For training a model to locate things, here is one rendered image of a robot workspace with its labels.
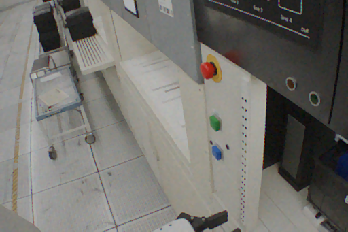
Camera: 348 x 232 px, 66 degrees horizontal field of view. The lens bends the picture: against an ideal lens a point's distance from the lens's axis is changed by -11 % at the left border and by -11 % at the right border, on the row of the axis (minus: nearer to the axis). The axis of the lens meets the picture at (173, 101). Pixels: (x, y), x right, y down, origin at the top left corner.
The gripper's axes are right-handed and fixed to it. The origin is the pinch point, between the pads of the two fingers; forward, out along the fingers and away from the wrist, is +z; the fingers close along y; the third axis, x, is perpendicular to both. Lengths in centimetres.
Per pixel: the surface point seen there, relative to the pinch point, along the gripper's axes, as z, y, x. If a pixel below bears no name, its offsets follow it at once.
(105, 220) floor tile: -32, -112, -119
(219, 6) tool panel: 13.3, -21.4, 31.9
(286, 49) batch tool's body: 13.3, -3.0, 29.3
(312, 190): 32.6, -7.8, -18.7
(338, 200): 32.9, 1.1, -14.3
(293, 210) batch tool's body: 31.8, -12.1, -31.9
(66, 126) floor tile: -44, -247, -118
